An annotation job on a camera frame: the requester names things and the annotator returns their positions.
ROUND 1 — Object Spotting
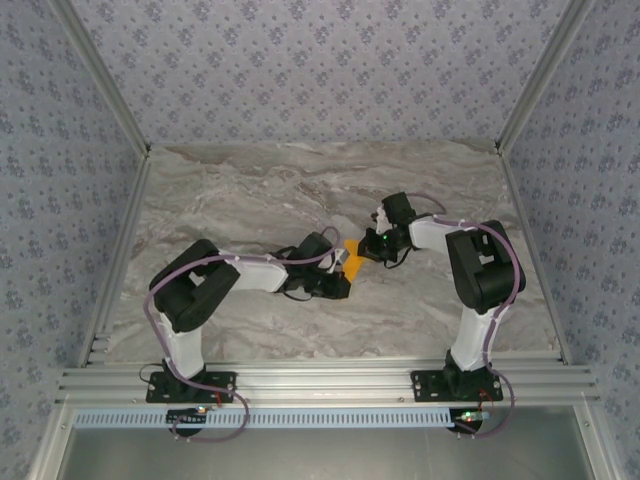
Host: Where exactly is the thin black right gripper cable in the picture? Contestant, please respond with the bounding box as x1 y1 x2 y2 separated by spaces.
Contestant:
380 249 409 271

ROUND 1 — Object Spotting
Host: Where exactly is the orange paper sheet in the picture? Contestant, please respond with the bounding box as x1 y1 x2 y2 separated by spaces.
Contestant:
342 238 369 296

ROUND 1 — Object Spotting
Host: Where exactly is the white slotted cable duct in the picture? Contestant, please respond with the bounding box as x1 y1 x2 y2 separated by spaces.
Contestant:
73 407 494 430

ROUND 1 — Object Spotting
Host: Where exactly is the aluminium frame post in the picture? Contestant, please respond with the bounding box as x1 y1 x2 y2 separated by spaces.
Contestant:
493 0 600 156
48 0 153 157

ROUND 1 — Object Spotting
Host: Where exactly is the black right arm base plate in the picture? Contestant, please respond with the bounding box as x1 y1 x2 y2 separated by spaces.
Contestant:
410 369 504 404

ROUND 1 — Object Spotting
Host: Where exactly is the aluminium frame bar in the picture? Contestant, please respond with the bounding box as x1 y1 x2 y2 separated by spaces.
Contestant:
29 399 76 480
572 399 619 480

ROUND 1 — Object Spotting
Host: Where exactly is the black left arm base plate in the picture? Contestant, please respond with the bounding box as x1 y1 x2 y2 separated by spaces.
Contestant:
145 370 238 404

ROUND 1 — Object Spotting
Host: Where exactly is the small black controller board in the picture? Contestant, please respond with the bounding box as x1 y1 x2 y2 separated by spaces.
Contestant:
448 407 490 432
166 406 210 428

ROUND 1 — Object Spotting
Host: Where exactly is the aluminium frame cross rail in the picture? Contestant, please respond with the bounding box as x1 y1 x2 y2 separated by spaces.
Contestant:
55 363 601 406

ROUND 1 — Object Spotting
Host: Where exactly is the grey metal panel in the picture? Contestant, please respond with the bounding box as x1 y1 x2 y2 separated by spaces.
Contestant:
64 424 599 480

